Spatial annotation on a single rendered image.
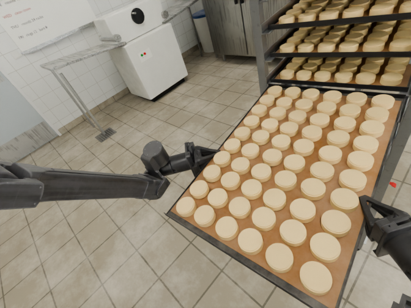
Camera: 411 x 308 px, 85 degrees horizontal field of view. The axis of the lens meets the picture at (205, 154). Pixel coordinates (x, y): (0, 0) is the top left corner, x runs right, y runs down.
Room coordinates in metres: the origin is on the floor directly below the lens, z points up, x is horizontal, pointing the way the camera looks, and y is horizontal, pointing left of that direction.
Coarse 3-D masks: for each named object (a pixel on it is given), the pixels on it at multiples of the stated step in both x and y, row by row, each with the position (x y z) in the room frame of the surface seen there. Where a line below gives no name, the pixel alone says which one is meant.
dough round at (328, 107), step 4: (320, 104) 0.51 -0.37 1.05; (324, 104) 0.51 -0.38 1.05; (328, 104) 0.50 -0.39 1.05; (332, 104) 0.49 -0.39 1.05; (320, 108) 0.50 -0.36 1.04; (324, 108) 0.49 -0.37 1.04; (328, 108) 0.49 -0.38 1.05; (332, 108) 0.48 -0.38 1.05; (320, 112) 0.49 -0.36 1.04; (324, 112) 0.48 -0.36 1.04; (328, 112) 0.48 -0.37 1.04; (332, 112) 0.48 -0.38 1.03
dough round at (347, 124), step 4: (344, 116) 0.43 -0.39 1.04; (336, 120) 0.43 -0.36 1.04; (340, 120) 0.43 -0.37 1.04; (344, 120) 0.42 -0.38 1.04; (348, 120) 0.42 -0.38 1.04; (352, 120) 0.41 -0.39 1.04; (336, 124) 0.42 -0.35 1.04; (340, 124) 0.41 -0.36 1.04; (344, 124) 0.41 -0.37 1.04; (348, 124) 0.40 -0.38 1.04; (352, 124) 0.40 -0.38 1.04; (336, 128) 0.41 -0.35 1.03; (340, 128) 0.40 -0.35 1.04; (344, 128) 0.40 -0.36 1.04; (348, 128) 0.39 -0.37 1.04; (352, 128) 0.39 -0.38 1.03; (348, 132) 0.39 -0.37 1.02
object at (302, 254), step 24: (288, 120) 0.53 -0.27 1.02; (360, 120) 0.42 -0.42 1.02; (384, 144) 0.32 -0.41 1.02; (336, 168) 0.31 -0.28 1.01; (240, 192) 0.35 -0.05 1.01; (264, 192) 0.32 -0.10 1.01; (288, 192) 0.30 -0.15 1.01; (360, 192) 0.23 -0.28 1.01; (192, 216) 0.33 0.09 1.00; (216, 216) 0.31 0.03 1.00; (288, 216) 0.24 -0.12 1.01; (360, 216) 0.19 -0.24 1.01; (264, 240) 0.21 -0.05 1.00; (264, 264) 0.17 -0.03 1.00; (336, 264) 0.13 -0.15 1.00; (336, 288) 0.10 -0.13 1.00
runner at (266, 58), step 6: (288, 30) 0.88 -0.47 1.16; (294, 30) 0.91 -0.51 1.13; (282, 36) 0.84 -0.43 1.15; (288, 36) 0.88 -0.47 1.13; (276, 42) 0.81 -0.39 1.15; (282, 42) 0.84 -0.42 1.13; (270, 48) 0.78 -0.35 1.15; (276, 48) 0.81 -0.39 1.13; (264, 54) 0.75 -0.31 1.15; (264, 60) 0.75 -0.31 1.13; (270, 60) 0.73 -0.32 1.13
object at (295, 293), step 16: (368, 96) 0.49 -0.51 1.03; (400, 96) 0.44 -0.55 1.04; (400, 112) 0.39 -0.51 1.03; (384, 160) 0.28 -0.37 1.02; (192, 224) 0.31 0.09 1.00; (208, 240) 0.25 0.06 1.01; (240, 256) 0.20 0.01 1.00; (352, 256) 0.13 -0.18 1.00; (256, 272) 0.16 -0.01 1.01; (288, 288) 0.12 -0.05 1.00; (320, 304) 0.08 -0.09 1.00; (336, 304) 0.08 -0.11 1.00
